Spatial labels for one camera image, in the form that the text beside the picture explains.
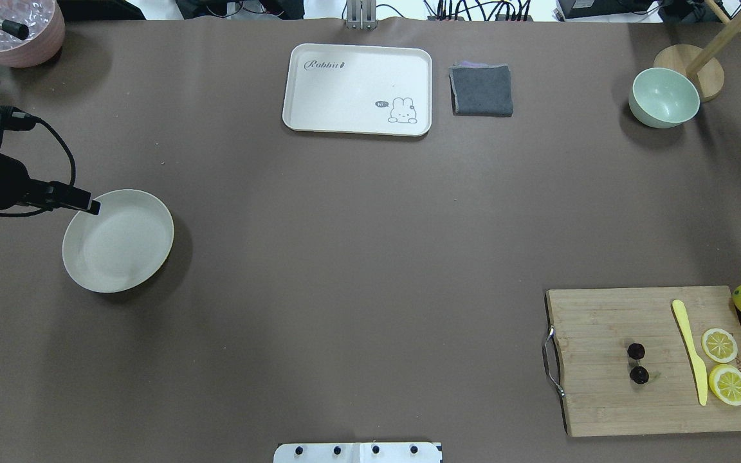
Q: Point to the lower dark cherry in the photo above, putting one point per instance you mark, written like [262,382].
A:
[639,375]

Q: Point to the wooden cutting board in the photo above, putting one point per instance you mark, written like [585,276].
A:
[589,331]

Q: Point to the cream round plate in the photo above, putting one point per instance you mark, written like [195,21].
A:
[121,246]

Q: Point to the pink bowl with ice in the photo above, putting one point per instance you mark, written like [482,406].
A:
[31,32]

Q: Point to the upper dark cherry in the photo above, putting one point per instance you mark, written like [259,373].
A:
[636,351]

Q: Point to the upper lemon slice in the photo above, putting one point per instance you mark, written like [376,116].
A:
[719,345]

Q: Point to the mint green bowl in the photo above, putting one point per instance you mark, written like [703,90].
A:
[662,98]

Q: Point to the dark cherry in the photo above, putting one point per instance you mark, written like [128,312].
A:
[636,351]
[639,375]

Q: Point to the yellow plastic knife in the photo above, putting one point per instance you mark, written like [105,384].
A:
[698,366]

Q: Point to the lower lemon slice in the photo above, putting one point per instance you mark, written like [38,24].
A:
[724,381]

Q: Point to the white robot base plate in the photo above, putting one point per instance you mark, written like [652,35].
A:
[359,452]

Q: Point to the white rabbit tray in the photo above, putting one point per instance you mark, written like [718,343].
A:
[358,89]

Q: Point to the grey folded cloth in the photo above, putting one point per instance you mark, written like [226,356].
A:
[480,89]

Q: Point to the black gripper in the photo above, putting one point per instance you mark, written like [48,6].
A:
[5,182]

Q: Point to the wooden cup stand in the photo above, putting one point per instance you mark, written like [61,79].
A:
[700,66]

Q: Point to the lemon slice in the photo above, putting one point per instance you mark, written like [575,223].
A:
[724,381]
[719,345]

